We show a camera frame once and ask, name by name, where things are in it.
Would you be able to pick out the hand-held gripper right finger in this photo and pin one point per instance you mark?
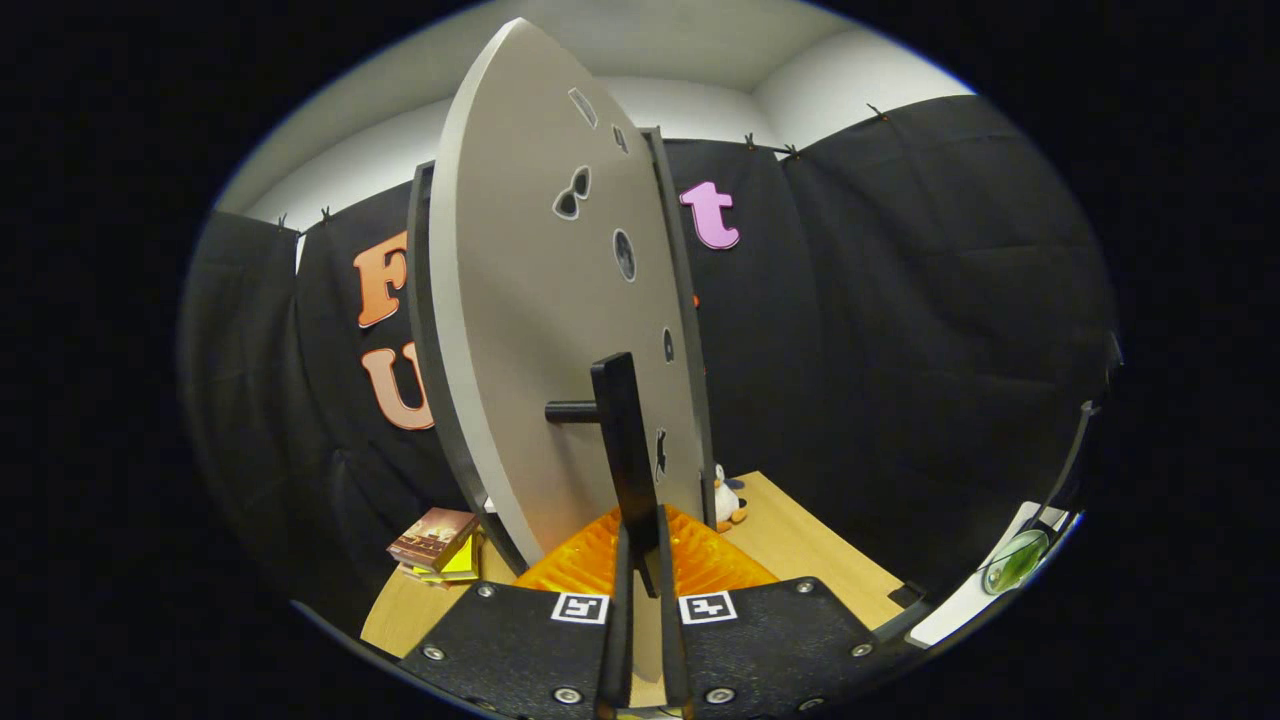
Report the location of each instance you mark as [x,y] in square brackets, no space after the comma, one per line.
[672,640]

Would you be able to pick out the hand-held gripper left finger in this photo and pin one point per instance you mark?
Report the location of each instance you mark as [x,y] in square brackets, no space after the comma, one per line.
[618,640]

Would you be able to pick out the dark grey shoe cabinet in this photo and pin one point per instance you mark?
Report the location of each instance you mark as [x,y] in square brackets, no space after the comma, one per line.
[422,330]

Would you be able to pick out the penguin plush toy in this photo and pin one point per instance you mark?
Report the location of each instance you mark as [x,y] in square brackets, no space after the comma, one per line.
[727,500]

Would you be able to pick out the yellow cover book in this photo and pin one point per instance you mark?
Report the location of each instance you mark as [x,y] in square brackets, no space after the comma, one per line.
[462,563]

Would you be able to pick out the brown cover book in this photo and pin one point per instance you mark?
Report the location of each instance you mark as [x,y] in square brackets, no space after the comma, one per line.
[435,535]

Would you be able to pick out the small black block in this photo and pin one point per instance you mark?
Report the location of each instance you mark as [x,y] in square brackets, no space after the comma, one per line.
[906,595]

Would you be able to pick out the white side table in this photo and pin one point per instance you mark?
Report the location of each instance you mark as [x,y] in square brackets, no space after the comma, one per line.
[960,605]

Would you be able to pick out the green round object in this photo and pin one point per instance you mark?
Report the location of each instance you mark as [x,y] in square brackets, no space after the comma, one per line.
[1015,562]

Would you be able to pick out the black backdrop cloth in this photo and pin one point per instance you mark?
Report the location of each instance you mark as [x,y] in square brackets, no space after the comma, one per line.
[900,330]

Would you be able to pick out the black stand pole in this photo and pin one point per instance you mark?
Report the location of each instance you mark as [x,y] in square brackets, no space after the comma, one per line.
[1078,450]

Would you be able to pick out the row of black cloth clips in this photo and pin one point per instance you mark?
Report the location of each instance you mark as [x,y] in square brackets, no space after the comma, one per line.
[748,141]

